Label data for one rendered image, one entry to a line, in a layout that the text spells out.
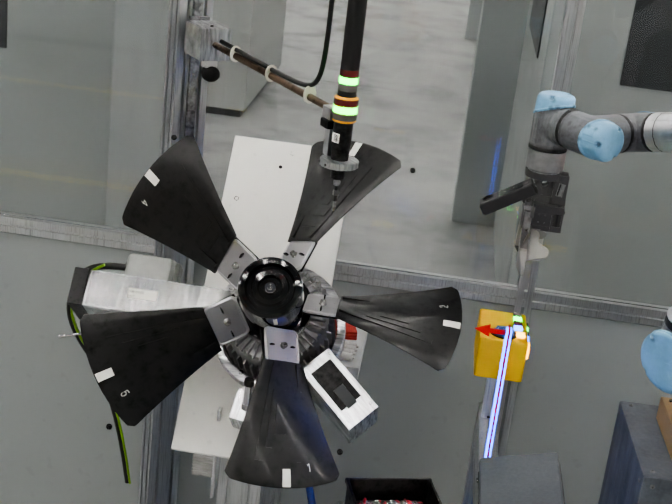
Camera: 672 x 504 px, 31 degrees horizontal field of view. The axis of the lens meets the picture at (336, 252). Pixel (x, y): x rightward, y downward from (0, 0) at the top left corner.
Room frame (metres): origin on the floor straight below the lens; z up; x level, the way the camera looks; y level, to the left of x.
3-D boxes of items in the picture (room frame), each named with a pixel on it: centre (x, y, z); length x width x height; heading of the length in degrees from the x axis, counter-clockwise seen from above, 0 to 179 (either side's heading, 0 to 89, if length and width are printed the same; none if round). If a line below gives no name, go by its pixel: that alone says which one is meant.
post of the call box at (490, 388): (2.38, -0.37, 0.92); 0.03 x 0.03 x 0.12; 86
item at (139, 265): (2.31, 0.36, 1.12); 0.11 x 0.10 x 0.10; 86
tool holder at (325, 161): (2.12, 0.02, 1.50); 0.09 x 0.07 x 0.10; 31
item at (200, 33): (2.65, 0.33, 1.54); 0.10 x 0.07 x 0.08; 31
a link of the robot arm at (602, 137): (2.27, -0.46, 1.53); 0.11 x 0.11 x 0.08; 37
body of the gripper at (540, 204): (2.33, -0.39, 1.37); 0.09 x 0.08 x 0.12; 86
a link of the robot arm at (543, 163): (2.34, -0.39, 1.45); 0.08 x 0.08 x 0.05
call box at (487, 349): (2.38, -0.37, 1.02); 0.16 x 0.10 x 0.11; 176
